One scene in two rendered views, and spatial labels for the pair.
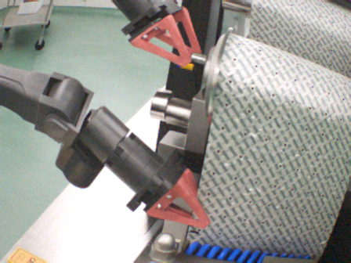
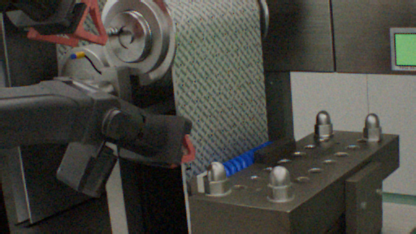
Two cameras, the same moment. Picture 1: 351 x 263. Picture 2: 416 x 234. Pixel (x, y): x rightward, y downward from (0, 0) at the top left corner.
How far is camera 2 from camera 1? 0.98 m
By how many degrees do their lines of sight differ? 63
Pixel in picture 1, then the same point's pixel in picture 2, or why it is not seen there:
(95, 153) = (126, 136)
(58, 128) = (122, 119)
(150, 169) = (162, 122)
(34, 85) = (68, 91)
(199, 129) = (126, 94)
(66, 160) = (90, 171)
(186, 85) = not seen: outside the picture
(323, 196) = (250, 83)
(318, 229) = (257, 115)
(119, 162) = (149, 128)
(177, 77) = not seen: outside the picture
